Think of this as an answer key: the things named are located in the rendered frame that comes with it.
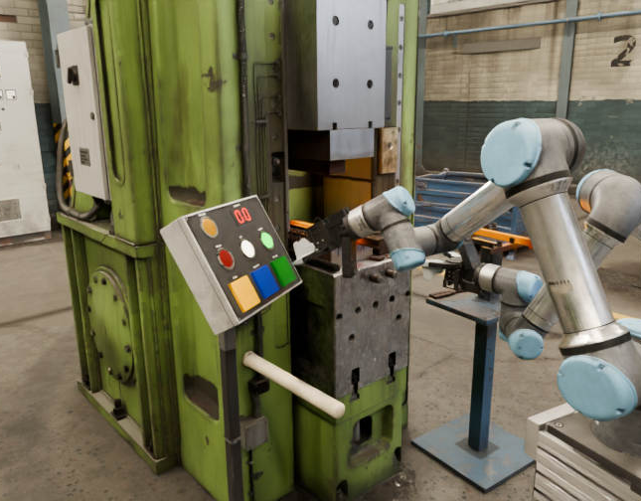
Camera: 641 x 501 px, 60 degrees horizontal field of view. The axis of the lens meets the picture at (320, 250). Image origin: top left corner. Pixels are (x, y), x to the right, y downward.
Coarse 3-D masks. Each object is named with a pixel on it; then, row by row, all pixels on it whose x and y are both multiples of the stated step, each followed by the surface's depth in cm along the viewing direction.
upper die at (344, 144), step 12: (288, 132) 189; (300, 132) 184; (312, 132) 179; (324, 132) 175; (336, 132) 175; (348, 132) 178; (360, 132) 182; (372, 132) 185; (288, 144) 190; (300, 144) 185; (312, 144) 180; (324, 144) 176; (336, 144) 176; (348, 144) 179; (360, 144) 183; (372, 144) 186; (288, 156) 191; (300, 156) 186; (312, 156) 181; (324, 156) 177; (336, 156) 177; (348, 156) 180; (360, 156) 184; (372, 156) 188
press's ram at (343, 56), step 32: (288, 0) 169; (320, 0) 161; (352, 0) 169; (384, 0) 178; (288, 32) 172; (320, 32) 163; (352, 32) 172; (384, 32) 180; (288, 64) 175; (320, 64) 166; (352, 64) 174; (384, 64) 183; (288, 96) 177; (320, 96) 168; (352, 96) 176; (384, 96) 186; (288, 128) 180; (320, 128) 170; (352, 128) 179
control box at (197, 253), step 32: (192, 224) 128; (224, 224) 138; (256, 224) 150; (192, 256) 128; (256, 256) 144; (288, 256) 156; (192, 288) 130; (224, 288) 128; (256, 288) 138; (288, 288) 149; (224, 320) 128
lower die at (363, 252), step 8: (288, 232) 206; (296, 232) 204; (288, 240) 199; (296, 240) 197; (288, 248) 200; (360, 248) 192; (368, 248) 195; (320, 256) 187; (328, 256) 184; (336, 256) 185; (360, 256) 193; (368, 256) 196
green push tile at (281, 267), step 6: (282, 258) 152; (270, 264) 147; (276, 264) 148; (282, 264) 150; (288, 264) 153; (276, 270) 147; (282, 270) 149; (288, 270) 152; (282, 276) 148; (288, 276) 150; (294, 276) 153; (282, 282) 147; (288, 282) 149
